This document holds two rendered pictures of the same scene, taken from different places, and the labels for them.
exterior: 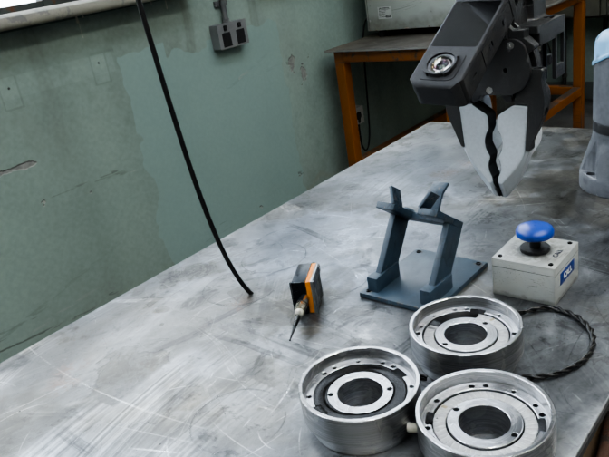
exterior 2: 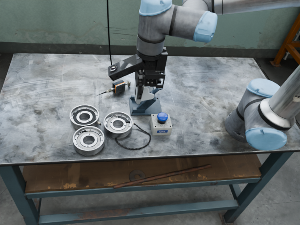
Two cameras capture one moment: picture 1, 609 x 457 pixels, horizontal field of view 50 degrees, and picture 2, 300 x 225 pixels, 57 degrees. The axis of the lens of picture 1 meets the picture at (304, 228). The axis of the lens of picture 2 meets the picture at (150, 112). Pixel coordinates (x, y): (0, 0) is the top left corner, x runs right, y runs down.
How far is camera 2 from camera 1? 0.70 m
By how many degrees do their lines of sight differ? 34
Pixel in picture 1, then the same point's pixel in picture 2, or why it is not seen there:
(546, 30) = (150, 76)
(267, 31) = not seen: outside the picture
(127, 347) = (78, 70)
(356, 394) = (88, 116)
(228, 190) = (223, 24)
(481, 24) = (127, 65)
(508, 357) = (114, 135)
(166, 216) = not seen: hidden behind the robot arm
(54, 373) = (62, 64)
